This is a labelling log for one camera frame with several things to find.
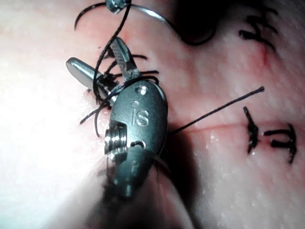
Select black thread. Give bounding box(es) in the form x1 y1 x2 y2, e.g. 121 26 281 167
73 0 265 139

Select right arm needle driver jaw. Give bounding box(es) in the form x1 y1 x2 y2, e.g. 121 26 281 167
65 57 115 103
110 37 141 81

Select left arm needle driver jaw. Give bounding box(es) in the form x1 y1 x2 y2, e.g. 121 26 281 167
105 0 132 15

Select curved steel needle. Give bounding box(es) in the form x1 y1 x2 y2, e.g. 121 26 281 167
130 3 217 46

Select tissue pad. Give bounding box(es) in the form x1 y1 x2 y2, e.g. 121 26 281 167
0 0 305 229

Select right arm needle driver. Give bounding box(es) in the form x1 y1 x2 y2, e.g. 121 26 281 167
104 80 169 199

